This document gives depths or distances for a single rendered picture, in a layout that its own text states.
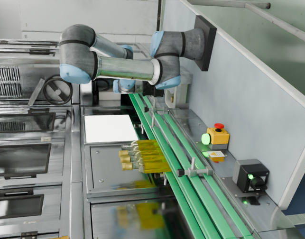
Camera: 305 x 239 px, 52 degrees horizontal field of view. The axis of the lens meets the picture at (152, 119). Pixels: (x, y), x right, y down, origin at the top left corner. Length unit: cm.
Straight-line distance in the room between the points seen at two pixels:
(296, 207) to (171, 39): 84
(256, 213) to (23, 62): 190
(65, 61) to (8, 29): 449
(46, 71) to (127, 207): 134
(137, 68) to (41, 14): 389
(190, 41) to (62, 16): 380
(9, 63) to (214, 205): 183
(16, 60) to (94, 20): 284
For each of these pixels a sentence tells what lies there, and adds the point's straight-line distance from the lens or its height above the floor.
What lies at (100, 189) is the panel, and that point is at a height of 126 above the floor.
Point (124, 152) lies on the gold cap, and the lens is 150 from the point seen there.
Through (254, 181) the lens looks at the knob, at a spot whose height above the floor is 81.
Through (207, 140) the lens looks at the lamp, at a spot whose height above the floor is 84.
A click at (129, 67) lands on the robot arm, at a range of 131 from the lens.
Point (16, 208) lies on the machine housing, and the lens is 152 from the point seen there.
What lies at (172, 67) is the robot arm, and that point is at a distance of 140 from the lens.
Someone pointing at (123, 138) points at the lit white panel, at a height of 108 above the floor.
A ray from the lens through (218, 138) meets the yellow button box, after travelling 128.
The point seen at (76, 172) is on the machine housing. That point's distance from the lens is 162.
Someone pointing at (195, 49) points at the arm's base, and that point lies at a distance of 146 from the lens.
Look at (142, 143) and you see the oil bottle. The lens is 156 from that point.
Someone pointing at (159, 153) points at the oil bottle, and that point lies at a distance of 147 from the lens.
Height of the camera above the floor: 134
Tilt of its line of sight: 13 degrees down
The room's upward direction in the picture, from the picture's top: 92 degrees counter-clockwise
